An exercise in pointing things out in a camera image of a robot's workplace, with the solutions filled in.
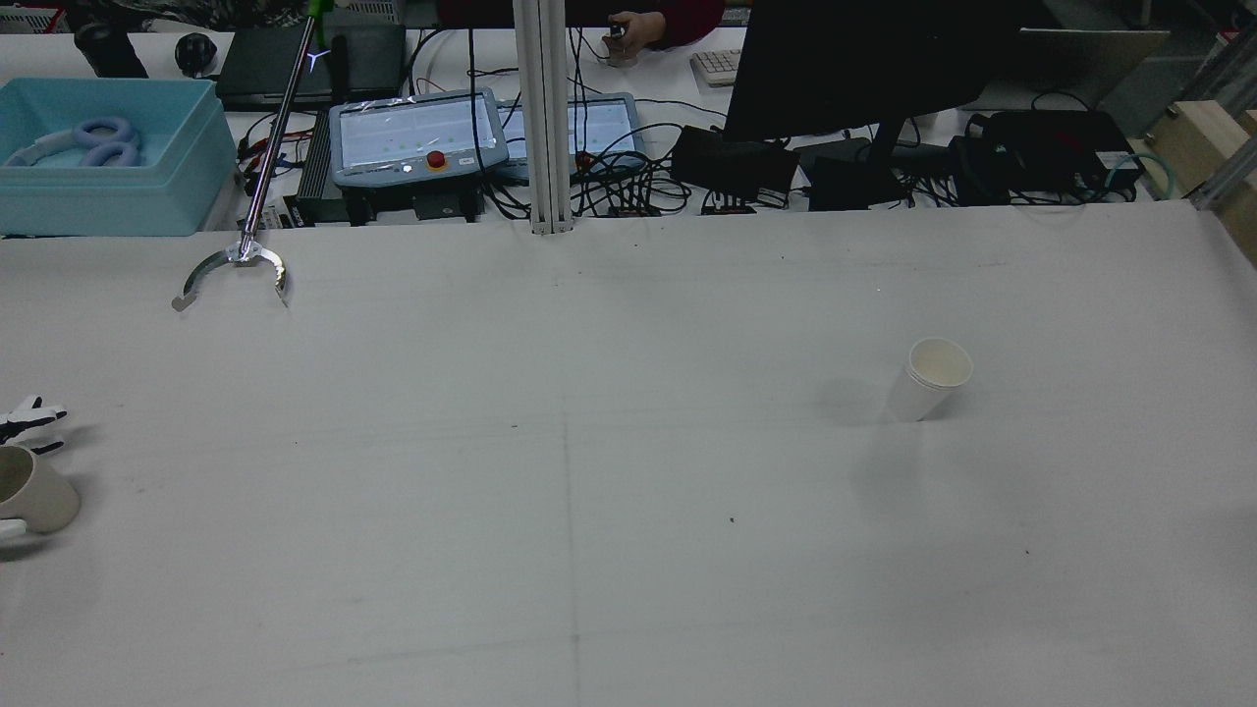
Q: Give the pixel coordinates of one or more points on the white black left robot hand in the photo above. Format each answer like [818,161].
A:
[29,417]

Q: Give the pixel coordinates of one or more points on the beige paper cup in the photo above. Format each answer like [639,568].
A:
[44,501]

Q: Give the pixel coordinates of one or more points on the white paper cup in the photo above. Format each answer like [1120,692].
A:
[918,398]

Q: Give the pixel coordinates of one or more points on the light blue plastic bin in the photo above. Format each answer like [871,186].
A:
[147,196]

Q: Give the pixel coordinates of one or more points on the metal reacher grabber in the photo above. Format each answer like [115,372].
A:
[245,252]

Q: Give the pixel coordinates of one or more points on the lavender white headphones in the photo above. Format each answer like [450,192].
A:
[116,154]

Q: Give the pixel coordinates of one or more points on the black finned power supply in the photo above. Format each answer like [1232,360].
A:
[316,177]

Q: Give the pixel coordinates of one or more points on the black cylinder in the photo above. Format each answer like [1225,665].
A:
[108,49]

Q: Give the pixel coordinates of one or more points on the small round black gadget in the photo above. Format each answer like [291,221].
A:
[196,51]

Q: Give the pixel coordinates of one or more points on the black laptop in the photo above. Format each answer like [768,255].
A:
[275,64]

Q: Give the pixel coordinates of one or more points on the grey blue teach pendant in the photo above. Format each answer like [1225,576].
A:
[417,137]
[599,128]

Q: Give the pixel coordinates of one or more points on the large black box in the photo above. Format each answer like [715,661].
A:
[732,162]

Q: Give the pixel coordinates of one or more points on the person in red sweater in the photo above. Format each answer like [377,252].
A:
[687,20]

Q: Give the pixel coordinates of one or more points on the white keyboard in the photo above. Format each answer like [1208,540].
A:
[719,65]

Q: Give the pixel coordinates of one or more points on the black power adapter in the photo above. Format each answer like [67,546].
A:
[849,185]

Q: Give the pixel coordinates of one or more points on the black monitor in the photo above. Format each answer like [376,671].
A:
[864,69]

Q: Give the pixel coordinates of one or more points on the black equipment box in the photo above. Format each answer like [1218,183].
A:
[1051,147]

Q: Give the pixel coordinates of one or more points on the grey panel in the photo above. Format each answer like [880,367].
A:
[1090,64]

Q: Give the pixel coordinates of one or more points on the wooden box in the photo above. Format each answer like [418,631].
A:
[1203,142]

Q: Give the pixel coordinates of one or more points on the aluminium profile post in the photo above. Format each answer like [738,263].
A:
[543,118]

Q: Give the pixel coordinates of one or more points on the aluminium frame bar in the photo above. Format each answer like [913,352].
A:
[1228,182]

